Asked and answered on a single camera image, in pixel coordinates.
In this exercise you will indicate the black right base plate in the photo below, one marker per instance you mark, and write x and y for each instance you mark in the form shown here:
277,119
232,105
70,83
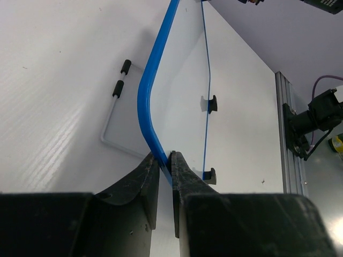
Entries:
297,144

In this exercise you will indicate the white wire whiteboard stand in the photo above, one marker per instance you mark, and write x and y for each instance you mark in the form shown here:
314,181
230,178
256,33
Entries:
121,129

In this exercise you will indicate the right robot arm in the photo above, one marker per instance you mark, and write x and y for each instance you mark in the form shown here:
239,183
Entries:
324,112

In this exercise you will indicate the aluminium front mounting rail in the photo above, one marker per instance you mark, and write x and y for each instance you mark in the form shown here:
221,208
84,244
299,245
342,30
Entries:
289,103

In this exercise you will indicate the black whiteboard clip tab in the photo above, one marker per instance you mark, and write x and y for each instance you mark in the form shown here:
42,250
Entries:
210,177

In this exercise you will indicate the blue framed whiteboard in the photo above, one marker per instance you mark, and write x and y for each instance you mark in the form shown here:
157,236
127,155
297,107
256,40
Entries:
174,91

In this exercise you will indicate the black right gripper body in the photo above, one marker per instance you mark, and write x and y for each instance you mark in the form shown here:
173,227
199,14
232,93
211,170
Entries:
330,6

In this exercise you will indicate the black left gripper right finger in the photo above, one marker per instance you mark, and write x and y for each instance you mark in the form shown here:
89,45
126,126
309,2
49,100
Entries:
208,223

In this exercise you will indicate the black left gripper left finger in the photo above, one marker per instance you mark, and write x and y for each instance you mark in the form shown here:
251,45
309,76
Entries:
115,222

